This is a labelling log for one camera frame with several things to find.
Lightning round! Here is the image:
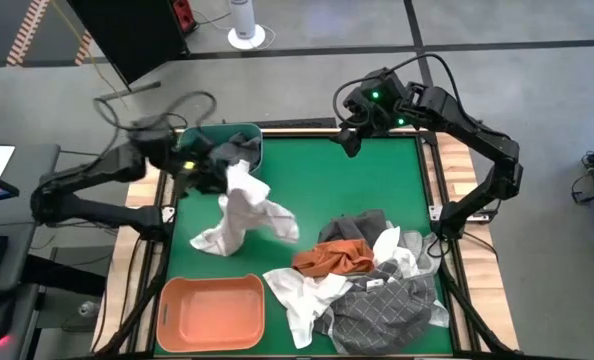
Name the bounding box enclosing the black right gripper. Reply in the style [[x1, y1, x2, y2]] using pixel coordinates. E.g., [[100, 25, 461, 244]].
[[329, 68, 414, 159]]

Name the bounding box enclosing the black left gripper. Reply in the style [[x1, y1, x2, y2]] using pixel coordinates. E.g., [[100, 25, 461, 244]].
[[173, 138, 229, 196]]

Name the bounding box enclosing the teal plastic basket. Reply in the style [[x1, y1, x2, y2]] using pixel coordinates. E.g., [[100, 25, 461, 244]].
[[176, 122, 265, 178]]

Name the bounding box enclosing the cream towel with brown stripes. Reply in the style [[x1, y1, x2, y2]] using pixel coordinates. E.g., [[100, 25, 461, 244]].
[[188, 159, 301, 258]]

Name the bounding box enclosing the orange microfiber towel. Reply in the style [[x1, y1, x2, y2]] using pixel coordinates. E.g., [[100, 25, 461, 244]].
[[291, 238, 377, 280]]

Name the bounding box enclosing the orange plastic basket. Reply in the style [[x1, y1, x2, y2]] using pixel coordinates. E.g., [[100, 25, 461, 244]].
[[155, 272, 267, 354]]

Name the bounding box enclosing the dark grey white-checked towel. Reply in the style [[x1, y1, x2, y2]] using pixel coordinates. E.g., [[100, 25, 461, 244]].
[[312, 258, 451, 357]]

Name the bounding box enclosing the black ribbed bar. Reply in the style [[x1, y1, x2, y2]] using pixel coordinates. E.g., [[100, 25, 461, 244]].
[[255, 116, 339, 131]]

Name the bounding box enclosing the black standing panel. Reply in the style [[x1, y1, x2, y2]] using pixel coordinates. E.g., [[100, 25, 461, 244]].
[[65, 0, 189, 104]]

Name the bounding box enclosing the white tower device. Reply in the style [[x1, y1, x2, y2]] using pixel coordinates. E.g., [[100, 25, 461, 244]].
[[226, 0, 268, 52]]

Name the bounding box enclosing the red floor device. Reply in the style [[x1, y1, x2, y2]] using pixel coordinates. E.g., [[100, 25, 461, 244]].
[[171, 0, 200, 34]]

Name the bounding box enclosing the black box under desk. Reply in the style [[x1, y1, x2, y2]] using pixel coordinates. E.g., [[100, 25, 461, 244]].
[[20, 244, 116, 298]]

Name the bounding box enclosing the grey desk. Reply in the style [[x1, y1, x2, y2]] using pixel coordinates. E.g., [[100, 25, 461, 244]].
[[0, 143, 63, 360]]

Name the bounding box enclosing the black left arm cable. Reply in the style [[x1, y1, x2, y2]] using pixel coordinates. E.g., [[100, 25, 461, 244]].
[[92, 90, 219, 151]]

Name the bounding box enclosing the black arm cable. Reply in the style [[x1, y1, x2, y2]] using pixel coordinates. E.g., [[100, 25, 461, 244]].
[[331, 52, 462, 127], [92, 90, 219, 151]]

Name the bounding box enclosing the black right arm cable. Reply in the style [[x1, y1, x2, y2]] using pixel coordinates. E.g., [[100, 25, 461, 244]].
[[331, 52, 462, 127]]

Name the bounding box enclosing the wood and black table frame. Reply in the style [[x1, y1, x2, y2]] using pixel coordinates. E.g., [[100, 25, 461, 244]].
[[91, 127, 521, 360]]

